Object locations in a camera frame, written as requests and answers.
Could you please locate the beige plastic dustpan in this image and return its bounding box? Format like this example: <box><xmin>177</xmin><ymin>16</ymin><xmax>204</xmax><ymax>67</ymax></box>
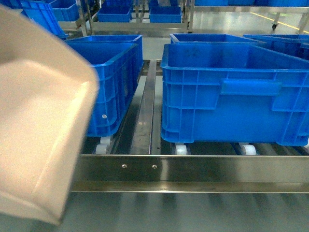
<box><xmin>0</xmin><ymin>6</ymin><xmax>98</xmax><ymax>225</ymax></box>

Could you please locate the steel shelf rack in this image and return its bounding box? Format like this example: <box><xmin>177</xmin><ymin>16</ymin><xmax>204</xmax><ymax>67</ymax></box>
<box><xmin>55</xmin><ymin>0</ymin><xmax>309</xmax><ymax>194</ymax></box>

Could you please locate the blue storage bin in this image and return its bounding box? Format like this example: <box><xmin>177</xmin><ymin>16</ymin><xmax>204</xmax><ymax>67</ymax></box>
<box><xmin>170</xmin><ymin>33</ymin><xmax>267</xmax><ymax>47</ymax></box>
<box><xmin>67</xmin><ymin>40</ymin><xmax>142</xmax><ymax>137</ymax></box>
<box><xmin>242</xmin><ymin>33</ymin><xmax>309</xmax><ymax>61</ymax></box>
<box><xmin>149</xmin><ymin>6</ymin><xmax>182</xmax><ymax>23</ymax></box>
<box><xmin>97</xmin><ymin>6</ymin><xmax>131</xmax><ymax>23</ymax></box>
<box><xmin>161</xmin><ymin>43</ymin><xmax>309</xmax><ymax>146</ymax></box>

